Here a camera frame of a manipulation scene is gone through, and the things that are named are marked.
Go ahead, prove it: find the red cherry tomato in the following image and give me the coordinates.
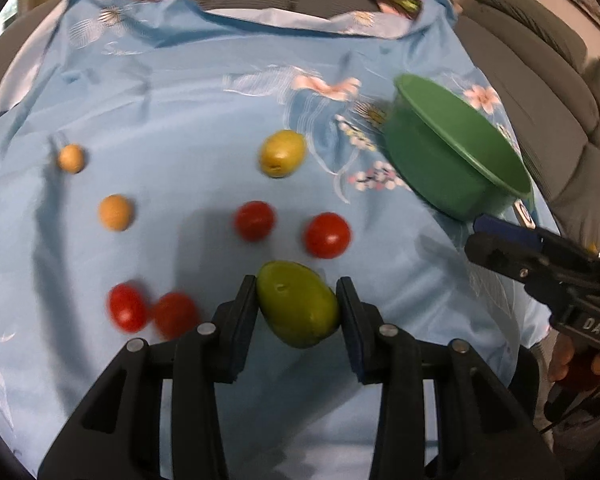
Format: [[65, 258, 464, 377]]
[[108, 282, 149, 333], [233, 200, 276, 242], [304, 212, 352, 260], [151, 292, 201, 339]]

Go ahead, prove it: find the green plastic bowl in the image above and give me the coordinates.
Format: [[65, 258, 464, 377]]
[[382, 73, 533, 222]]

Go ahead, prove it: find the grey sofa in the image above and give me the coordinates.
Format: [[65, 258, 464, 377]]
[[0, 0, 600, 461]]

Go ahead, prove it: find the yellow mango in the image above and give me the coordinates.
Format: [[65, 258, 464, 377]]
[[258, 129, 307, 179]]

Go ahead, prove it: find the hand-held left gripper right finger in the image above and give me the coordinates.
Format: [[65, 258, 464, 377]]
[[335, 276, 566, 480]]

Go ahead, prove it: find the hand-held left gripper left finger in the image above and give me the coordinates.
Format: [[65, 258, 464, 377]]
[[37, 275, 260, 480]]

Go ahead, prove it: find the tan longan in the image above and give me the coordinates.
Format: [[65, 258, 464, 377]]
[[98, 194, 133, 232], [57, 144, 86, 175]]

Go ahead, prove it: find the light blue floral cloth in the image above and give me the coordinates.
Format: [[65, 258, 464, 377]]
[[0, 0, 553, 480]]

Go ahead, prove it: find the green mango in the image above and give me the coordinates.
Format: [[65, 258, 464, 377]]
[[256, 260, 341, 349]]

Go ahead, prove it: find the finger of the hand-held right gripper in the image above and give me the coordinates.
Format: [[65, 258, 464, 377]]
[[472, 214, 543, 252], [464, 231, 548, 286]]

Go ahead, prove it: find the person's right hand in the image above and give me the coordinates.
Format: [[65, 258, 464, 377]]
[[549, 332, 600, 393]]

